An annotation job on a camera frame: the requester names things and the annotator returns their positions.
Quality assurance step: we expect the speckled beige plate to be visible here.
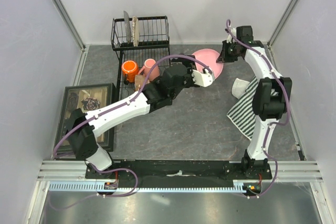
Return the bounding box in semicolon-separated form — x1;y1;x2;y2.
132;16;140;47

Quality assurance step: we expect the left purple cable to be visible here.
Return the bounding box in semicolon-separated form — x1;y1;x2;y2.
46;54;213;210

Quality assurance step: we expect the blue cable duct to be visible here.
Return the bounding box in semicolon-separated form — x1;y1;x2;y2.
48;181;255;193

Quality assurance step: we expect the orange mug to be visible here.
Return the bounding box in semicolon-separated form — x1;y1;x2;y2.
121;60;139;84

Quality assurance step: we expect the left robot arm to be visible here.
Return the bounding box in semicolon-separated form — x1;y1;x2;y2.
62;55;215;178

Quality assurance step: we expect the black glass-lid organizer box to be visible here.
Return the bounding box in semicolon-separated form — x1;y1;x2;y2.
54;83;116;157

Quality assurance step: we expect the pink mug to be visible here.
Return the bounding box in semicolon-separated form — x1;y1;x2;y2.
138;58;160;81

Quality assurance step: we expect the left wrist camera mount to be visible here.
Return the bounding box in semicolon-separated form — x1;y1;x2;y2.
191;69;215;87

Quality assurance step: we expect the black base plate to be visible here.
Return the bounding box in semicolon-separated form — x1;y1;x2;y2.
85;158;272;188

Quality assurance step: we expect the beige patterned cup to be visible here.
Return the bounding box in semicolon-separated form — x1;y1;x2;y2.
134;74;150;91

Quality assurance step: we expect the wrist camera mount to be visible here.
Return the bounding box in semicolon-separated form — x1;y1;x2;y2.
191;69;215;87
225;27;237;44

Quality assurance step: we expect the white folded cloth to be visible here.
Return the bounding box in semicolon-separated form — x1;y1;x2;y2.
231;78;250;99

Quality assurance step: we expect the black wire dish rack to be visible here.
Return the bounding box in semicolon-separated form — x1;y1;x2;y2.
110;16;170;101

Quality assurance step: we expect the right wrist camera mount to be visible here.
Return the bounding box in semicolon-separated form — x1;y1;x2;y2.
225;27;237;44

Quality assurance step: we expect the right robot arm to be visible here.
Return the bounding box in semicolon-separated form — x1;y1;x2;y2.
217;20;292;179

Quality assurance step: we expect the aluminium frame rail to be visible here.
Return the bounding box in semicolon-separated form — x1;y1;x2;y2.
38;159;322;182

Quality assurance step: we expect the green striped towel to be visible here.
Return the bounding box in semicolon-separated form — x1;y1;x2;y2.
226;78;279;141

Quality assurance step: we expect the pink plate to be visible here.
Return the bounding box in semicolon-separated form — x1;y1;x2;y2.
192;49;224;79

